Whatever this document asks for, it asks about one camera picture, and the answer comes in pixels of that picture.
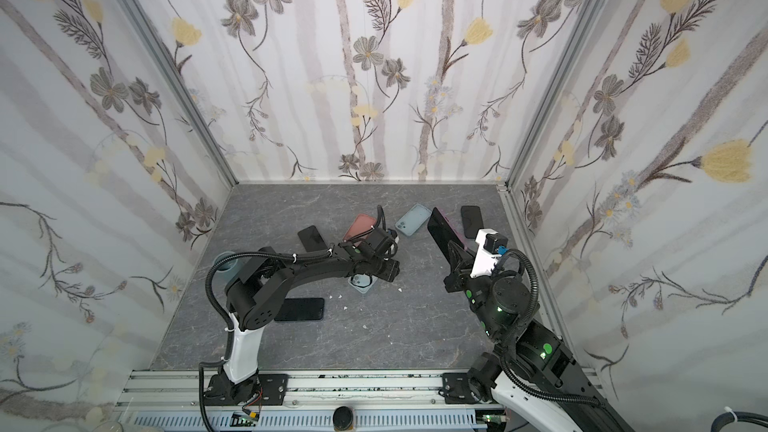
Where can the teal ceramic cup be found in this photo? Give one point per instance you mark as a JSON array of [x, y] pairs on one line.
[[227, 269]]

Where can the black round knob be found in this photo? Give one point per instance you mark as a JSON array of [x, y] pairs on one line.
[[343, 419]]

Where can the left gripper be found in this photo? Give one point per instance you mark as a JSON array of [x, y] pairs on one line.
[[392, 273]]

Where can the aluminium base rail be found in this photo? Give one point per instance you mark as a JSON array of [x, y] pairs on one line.
[[382, 400]]

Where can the light blue case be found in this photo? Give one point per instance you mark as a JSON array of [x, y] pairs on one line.
[[413, 220], [362, 283]]

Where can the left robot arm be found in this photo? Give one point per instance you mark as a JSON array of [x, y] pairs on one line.
[[257, 293]]

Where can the pink phone case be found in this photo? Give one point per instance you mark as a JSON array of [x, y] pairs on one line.
[[363, 223]]

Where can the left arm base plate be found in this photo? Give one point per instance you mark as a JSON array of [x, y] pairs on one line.
[[264, 389]]

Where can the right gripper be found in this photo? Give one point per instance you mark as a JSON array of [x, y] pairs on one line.
[[459, 267]]

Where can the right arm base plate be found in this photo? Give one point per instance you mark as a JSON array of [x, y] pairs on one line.
[[459, 388]]

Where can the black phone case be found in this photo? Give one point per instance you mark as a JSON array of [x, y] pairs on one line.
[[472, 220]]

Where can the black phone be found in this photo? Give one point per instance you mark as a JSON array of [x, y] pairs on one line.
[[446, 238], [311, 239]]

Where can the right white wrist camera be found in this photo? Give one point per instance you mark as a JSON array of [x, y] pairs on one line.
[[491, 246]]

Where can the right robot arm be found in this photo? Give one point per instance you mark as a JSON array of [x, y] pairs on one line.
[[528, 359]]

